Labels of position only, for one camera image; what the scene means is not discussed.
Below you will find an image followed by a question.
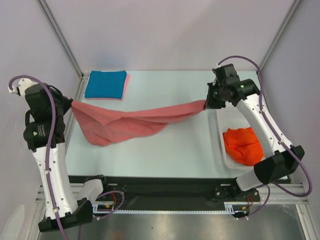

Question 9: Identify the folded light pink t shirt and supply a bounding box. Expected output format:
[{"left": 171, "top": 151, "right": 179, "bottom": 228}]
[{"left": 87, "top": 74, "right": 131, "bottom": 101}]

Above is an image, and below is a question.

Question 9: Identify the white cable duct strip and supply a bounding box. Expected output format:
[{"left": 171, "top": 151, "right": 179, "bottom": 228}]
[{"left": 92, "top": 201, "right": 266, "bottom": 215}]

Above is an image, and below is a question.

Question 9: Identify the white plastic basket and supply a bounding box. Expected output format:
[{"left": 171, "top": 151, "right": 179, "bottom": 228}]
[{"left": 216, "top": 106, "right": 253, "bottom": 171}]

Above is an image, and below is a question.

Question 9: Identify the salmon pink t shirt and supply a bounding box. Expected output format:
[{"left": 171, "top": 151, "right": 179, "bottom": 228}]
[{"left": 71, "top": 100, "right": 206, "bottom": 147}]

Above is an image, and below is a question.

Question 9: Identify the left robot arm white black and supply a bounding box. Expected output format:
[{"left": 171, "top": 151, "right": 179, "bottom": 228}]
[{"left": 8, "top": 75, "right": 93, "bottom": 233}]

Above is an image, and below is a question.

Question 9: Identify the aluminium frame post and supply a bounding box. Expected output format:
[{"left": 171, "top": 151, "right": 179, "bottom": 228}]
[
  {"left": 259, "top": 0, "right": 304, "bottom": 71},
  {"left": 36, "top": 0, "right": 84, "bottom": 80}
]

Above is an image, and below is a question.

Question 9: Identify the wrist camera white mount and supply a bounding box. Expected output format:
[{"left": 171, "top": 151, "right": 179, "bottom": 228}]
[
  {"left": 8, "top": 78, "right": 37, "bottom": 97},
  {"left": 212, "top": 63, "right": 221, "bottom": 73}
]

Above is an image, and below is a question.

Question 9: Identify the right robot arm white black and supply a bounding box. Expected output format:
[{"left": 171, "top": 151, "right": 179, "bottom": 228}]
[{"left": 203, "top": 64, "right": 305, "bottom": 201}]

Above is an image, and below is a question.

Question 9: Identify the right aluminium frame post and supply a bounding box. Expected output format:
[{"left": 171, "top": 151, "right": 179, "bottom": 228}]
[{"left": 259, "top": 0, "right": 304, "bottom": 71}]

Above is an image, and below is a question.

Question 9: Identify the orange t shirt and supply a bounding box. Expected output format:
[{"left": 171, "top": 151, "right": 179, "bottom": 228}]
[{"left": 222, "top": 127, "right": 264, "bottom": 167}]

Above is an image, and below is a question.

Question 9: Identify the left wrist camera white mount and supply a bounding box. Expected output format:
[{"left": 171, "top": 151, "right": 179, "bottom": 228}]
[{"left": 8, "top": 78, "right": 37, "bottom": 97}]

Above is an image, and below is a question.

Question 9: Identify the white round object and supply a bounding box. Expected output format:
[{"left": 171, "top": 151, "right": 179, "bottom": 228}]
[{"left": 0, "top": 204, "right": 25, "bottom": 240}]

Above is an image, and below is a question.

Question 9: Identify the left aluminium frame post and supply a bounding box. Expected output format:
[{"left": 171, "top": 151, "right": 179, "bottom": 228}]
[{"left": 36, "top": 0, "right": 84, "bottom": 80}]

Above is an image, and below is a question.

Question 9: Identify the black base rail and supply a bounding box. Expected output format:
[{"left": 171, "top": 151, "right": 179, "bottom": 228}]
[{"left": 68, "top": 175, "right": 292, "bottom": 211}]

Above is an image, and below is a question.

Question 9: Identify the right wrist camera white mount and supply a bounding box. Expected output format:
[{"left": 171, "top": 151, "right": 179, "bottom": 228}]
[{"left": 212, "top": 63, "right": 221, "bottom": 73}]

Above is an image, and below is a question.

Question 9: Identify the folded blue t shirt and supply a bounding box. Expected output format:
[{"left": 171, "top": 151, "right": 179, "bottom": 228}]
[{"left": 84, "top": 70, "right": 128, "bottom": 99}]

